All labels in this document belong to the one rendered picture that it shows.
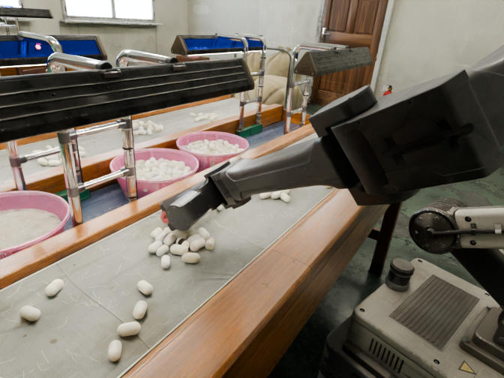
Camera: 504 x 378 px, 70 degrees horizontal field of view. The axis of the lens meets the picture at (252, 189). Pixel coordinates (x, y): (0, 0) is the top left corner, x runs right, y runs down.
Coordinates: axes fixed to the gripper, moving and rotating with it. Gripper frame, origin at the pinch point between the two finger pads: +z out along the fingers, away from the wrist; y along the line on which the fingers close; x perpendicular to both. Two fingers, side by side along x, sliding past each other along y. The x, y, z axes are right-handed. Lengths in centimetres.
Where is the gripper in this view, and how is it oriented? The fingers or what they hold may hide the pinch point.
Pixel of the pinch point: (163, 218)
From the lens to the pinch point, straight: 87.4
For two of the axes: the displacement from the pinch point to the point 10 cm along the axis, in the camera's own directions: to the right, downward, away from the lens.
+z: -6.8, 3.5, 6.4
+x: 4.8, 8.8, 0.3
